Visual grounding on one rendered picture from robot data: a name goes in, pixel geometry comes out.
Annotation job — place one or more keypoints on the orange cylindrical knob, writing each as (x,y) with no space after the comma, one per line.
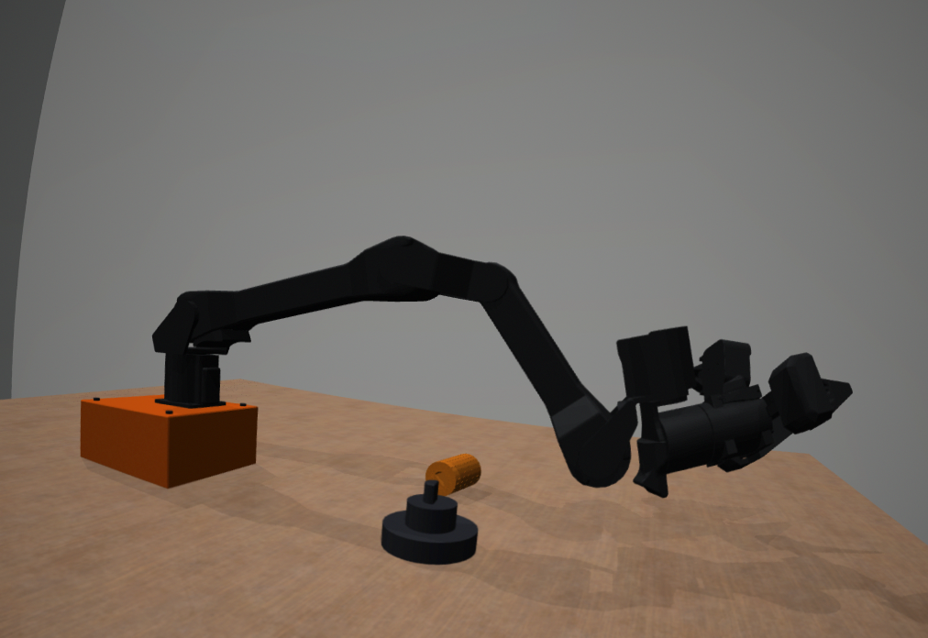
(454,473)

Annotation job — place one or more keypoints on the black stepped round pedestal with shaft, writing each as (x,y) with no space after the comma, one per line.
(429,532)

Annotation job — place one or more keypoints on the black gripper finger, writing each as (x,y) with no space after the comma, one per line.
(779,435)
(837,392)

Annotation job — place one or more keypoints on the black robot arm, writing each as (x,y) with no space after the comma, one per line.
(658,367)

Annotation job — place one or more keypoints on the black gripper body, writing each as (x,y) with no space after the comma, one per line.
(743,428)

